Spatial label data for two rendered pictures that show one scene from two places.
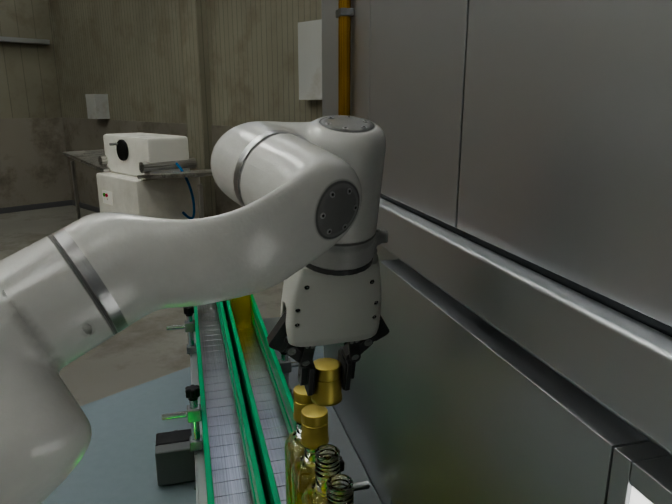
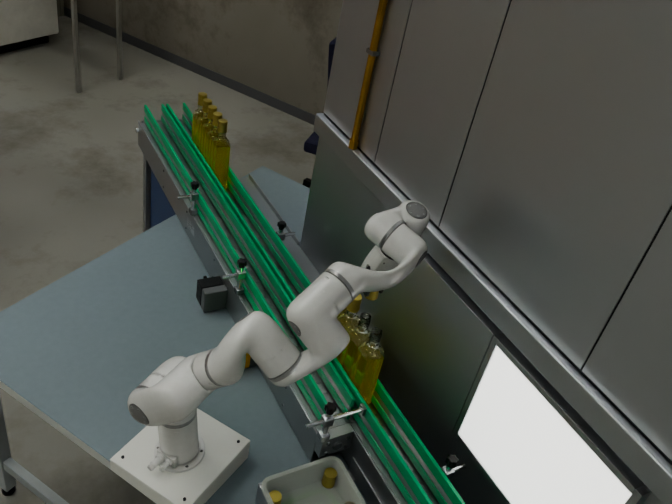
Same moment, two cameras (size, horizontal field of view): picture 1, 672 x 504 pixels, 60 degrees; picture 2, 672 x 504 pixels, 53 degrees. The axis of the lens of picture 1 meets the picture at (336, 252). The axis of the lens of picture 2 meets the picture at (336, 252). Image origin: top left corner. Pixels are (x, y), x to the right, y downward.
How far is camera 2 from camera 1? 1.11 m
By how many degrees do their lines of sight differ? 27
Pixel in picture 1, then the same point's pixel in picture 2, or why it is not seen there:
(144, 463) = (184, 296)
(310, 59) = not seen: outside the picture
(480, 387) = (444, 301)
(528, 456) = (462, 329)
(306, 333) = not seen: hidden behind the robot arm
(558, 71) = (499, 208)
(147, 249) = (367, 281)
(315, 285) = (387, 262)
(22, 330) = (336, 310)
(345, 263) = not seen: hidden behind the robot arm
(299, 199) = (414, 262)
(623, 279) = (506, 286)
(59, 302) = (344, 300)
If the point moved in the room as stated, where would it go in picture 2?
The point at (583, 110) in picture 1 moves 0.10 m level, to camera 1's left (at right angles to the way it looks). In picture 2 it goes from (504, 228) to (462, 228)
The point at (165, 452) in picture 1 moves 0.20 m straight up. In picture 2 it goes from (211, 293) to (215, 243)
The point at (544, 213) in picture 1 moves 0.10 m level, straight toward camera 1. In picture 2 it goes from (483, 250) to (485, 276)
